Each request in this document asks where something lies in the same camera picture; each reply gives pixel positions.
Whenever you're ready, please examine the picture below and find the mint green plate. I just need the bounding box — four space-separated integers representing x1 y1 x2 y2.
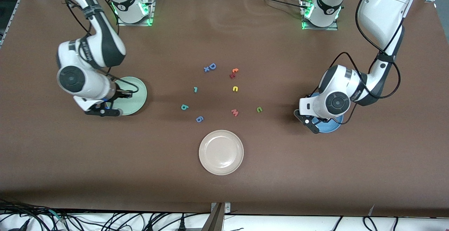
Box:
112 76 148 116

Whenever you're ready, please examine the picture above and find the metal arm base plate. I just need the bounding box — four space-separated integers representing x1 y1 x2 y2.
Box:
116 0 155 26
301 0 339 31

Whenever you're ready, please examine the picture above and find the teal tipped floor cable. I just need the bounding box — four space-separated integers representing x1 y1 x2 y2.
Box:
47 209 67 223

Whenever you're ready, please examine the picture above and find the metal corner bracket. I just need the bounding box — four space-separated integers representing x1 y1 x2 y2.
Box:
210 202 231 214

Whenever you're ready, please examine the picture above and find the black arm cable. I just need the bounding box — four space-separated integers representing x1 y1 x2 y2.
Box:
64 0 140 101
308 0 401 124

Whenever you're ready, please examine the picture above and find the blue plate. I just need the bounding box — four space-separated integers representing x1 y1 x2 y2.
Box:
309 93 344 133

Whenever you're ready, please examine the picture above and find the beige plate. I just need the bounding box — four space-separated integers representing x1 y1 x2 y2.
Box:
199 130 244 176

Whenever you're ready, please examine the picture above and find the brown table cover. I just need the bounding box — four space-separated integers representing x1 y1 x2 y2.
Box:
0 0 449 217

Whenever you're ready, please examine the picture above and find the aluminium profile bar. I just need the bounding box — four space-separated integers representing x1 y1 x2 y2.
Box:
201 203 225 231

